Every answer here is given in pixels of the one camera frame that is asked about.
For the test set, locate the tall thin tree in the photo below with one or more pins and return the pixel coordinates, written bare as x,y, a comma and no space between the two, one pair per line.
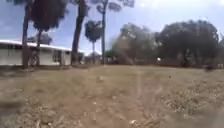
103,40

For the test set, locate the broad bushy tree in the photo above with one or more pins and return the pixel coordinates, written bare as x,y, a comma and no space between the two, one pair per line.
133,46

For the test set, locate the dry brown grass ground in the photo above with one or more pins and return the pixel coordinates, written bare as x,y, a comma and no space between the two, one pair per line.
110,96

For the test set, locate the small dark tree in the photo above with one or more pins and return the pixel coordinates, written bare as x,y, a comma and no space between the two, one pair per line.
93,31

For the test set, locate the tall leaning tree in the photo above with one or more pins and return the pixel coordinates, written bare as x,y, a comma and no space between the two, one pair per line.
78,36

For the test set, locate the broad dark tree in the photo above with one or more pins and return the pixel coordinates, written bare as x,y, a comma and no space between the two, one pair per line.
188,41

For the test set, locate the dark bushy tree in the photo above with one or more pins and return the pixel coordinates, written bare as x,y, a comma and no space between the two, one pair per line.
48,13

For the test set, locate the low white building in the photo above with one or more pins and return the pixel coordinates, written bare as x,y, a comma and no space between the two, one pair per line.
13,53

